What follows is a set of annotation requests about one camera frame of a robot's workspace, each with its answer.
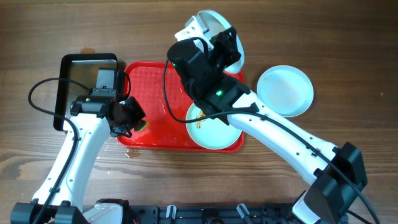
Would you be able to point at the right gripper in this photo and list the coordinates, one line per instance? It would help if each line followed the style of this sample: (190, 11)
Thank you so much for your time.
(229, 50)

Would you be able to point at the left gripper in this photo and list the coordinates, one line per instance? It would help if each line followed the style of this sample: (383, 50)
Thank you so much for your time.
(130, 115)

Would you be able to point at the green and orange sponge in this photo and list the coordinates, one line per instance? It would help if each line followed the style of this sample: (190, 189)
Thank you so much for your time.
(141, 126)

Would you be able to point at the white plate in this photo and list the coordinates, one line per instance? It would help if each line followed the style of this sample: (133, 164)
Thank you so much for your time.
(286, 90)
(213, 134)
(217, 23)

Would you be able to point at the white plate top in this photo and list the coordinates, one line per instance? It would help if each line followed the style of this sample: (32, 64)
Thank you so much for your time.
(217, 23)

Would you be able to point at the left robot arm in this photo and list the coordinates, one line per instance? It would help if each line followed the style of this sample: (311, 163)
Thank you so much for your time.
(108, 110)

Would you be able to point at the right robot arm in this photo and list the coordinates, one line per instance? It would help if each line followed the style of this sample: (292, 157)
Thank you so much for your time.
(336, 175)

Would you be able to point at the red plastic tray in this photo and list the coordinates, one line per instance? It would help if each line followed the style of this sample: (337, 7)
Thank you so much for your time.
(163, 131)

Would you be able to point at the black metal baking pan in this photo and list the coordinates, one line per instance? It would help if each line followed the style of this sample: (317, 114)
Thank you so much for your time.
(82, 68)

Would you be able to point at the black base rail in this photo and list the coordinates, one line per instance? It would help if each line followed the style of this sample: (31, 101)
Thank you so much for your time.
(211, 214)

